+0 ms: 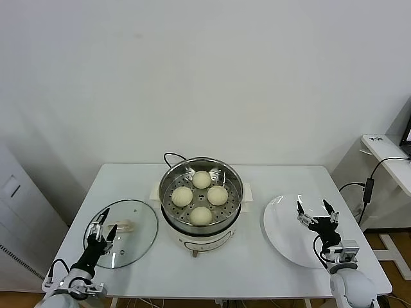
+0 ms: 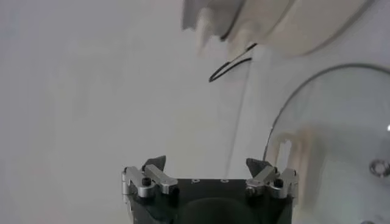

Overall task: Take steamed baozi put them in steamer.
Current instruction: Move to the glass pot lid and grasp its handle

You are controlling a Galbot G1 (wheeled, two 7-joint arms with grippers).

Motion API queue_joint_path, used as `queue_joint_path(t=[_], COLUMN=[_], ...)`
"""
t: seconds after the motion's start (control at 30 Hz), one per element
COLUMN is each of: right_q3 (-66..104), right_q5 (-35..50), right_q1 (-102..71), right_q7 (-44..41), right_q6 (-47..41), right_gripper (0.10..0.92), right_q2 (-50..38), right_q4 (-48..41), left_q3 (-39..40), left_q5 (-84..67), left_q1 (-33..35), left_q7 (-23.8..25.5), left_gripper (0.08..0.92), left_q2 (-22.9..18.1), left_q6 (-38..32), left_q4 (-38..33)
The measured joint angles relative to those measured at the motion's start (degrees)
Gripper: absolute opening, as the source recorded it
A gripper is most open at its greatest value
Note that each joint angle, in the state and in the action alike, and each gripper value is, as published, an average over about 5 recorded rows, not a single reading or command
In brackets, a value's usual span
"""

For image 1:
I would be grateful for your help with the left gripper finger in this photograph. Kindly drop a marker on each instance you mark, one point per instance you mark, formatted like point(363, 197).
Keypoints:
point(96, 228)
point(111, 235)

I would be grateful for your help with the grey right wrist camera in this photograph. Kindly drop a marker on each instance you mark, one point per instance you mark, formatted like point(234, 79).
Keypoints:
point(348, 250)

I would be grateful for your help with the white side desk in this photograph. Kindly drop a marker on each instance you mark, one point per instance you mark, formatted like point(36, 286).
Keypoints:
point(382, 146)

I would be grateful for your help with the white cabinet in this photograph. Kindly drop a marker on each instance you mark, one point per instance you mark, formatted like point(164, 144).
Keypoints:
point(19, 208)

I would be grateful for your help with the cream electric cooker base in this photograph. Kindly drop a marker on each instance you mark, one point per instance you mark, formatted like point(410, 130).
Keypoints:
point(205, 239)

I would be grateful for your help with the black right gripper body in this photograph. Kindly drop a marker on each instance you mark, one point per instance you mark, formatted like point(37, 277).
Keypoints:
point(324, 230)

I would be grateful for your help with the white steamed baozi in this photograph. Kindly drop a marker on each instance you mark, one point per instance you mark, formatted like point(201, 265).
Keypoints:
point(201, 216)
point(218, 195)
point(182, 196)
point(202, 179)

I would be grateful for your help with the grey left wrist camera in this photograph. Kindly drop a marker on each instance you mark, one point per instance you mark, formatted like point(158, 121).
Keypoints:
point(96, 290)

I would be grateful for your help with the white round plate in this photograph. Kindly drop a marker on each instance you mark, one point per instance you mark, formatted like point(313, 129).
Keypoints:
point(282, 231)

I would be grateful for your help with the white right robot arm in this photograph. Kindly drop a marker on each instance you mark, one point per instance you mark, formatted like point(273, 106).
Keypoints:
point(350, 285)

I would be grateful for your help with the steel perforated steamer basket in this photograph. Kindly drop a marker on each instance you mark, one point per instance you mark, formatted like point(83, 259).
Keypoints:
point(224, 179)

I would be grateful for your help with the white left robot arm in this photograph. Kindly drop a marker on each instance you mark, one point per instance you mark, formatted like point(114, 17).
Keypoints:
point(80, 266)

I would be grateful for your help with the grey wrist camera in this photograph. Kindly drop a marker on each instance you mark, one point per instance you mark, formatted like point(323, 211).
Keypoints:
point(348, 250)
point(96, 290)

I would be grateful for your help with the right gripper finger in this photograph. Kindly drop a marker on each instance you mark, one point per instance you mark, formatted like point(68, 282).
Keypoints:
point(305, 218)
point(333, 215)

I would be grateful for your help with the white table leg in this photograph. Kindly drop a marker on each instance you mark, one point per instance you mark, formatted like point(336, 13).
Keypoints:
point(308, 303)
point(113, 303)

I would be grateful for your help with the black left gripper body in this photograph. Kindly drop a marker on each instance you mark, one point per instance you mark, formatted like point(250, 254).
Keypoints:
point(95, 247)

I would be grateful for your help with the laptop computer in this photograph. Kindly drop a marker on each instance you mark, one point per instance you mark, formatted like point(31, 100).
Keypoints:
point(407, 136)

